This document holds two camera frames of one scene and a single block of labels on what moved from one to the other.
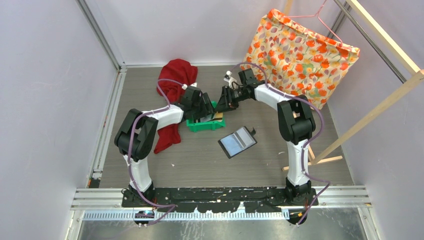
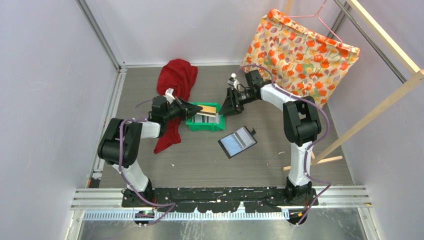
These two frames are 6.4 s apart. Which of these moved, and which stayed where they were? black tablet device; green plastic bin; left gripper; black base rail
Moved: left gripper
Stayed: black tablet device; black base rail; green plastic bin
